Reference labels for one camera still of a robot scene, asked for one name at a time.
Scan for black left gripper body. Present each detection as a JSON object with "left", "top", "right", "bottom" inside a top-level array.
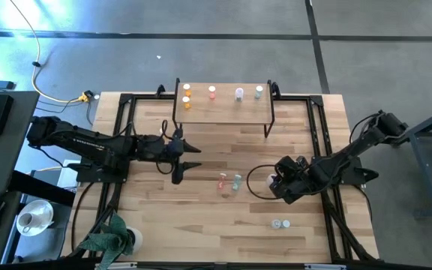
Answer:
[{"left": 136, "top": 127, "right": 187, "bottom": 185}]

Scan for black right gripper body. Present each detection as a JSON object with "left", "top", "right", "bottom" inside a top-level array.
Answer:
[{"left": 268, "top": 155, "right": 317, "bottom": 206}]

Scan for wooden shelf black metal legs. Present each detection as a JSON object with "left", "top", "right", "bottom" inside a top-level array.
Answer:
[{"left": 171, "top": 77, "right": 276, "bottom": 139}]

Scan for white plant pot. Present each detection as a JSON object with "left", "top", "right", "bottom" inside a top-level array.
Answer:
[{"left": 124, "top": 226, "right": 144, "bottom": 254}]

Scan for white box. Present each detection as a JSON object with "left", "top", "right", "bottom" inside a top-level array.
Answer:
[{"left": 31, "top": 159, "right": 80, "bottom": 191}]

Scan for green leafy plant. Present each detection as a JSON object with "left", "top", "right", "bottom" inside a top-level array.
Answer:
[{"left": 77, "top": 211, "right": 137, "bottom": 270}]

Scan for dark grey desk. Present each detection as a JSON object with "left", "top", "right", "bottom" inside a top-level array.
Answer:
[{"left": 0, "top": 89, "right": 77, "bottom": 266}]

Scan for grey metal stand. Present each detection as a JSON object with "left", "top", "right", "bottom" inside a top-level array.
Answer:
[{"left": 390, "top": 101, "right": 432, "bottom": 221}]

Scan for white cup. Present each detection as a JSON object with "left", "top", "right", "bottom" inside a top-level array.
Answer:
[{"left": 16, "top": 211, "right": 39, "bottom": 234}]

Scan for black aluminium table frame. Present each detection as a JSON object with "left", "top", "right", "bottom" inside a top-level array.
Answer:
[{"left": 65, "top": 91, "right": 382, "bottom": 266}]

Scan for thin black floor cable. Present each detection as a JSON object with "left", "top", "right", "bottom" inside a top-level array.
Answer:
[{"left": 34, "top": 97, "right": 94, "bottom": 127}]

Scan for silver frame bracket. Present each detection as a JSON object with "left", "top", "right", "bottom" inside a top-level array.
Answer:
[
  {"left": 94, "top": 261, "right": 138, "bottom": 270},
  {"left": 304, "top": 263, "right": 347, "bottom": 270}
]

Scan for yellow floor cable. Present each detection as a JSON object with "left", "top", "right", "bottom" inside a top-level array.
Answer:
[{"left": 8, "top": 0, "right": 82, "bottom": 104}]

